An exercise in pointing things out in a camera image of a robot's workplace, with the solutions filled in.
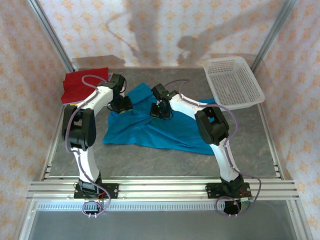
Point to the blue t-shirt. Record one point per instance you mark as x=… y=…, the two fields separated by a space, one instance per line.
x=155 y=135

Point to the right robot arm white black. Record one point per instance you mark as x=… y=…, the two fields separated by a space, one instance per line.
x=212 y=125

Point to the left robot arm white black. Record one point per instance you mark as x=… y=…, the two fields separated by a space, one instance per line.
x=80 y=125

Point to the red folded t-shirt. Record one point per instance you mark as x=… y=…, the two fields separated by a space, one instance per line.
x=72 y=87

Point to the white perforated plastic basket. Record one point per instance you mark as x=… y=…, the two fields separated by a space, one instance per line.
x=235 y=82

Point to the grey metal lower panel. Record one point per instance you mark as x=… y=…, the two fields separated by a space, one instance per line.
x=160 y=225

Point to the small green circuit board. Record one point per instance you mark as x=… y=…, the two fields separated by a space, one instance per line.
x=247 y=199

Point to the aluminium mounting rail beam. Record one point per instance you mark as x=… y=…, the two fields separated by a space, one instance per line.
x=160 y=186

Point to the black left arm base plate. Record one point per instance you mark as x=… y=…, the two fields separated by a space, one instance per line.
x=113 y=191

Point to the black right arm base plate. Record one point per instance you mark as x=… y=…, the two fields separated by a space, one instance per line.
x=211 y=191

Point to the aluminium frame post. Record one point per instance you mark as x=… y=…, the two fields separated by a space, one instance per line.
x=275 y=32
x=47 y=27

